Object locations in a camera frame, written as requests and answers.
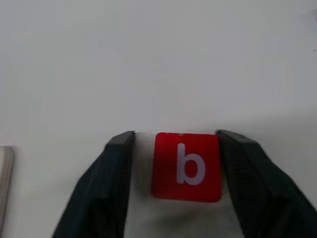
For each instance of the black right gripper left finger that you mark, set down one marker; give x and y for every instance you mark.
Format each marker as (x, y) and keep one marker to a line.
(104, 188)

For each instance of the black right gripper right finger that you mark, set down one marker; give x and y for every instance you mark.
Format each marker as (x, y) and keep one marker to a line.
(260, 188)

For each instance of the red letter b block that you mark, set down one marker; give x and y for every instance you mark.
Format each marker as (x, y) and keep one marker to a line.
(186, 167)

